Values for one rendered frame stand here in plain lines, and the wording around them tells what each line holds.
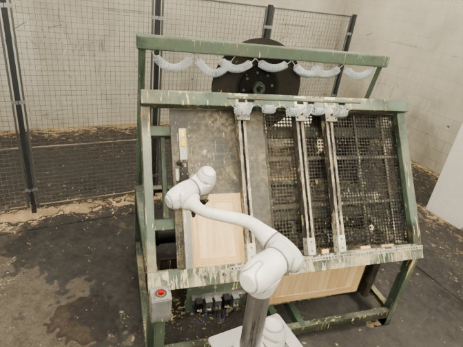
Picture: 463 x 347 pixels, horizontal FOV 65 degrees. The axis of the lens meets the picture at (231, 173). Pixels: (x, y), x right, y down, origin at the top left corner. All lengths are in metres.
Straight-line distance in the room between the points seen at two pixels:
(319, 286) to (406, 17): 5.95
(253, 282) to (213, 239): 1.08
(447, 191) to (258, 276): 4.70
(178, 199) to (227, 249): 0.91
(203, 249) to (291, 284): 0.98
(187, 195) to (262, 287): 0.56
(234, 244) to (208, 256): 0.20
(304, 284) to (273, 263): 1.75
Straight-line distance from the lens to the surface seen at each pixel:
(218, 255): 2.56
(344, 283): 3.53
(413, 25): 8.03
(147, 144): 2.49
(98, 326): 3.41
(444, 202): 6.01
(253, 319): 1.74
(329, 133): 2.99
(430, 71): 7.71
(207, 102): 2.59
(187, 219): 2.48
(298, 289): 3.30
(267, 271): 1.52
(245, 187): 2.57
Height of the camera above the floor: 2.58
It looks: 27 degrees down
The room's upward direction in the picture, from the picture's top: 8 degrees clockwise
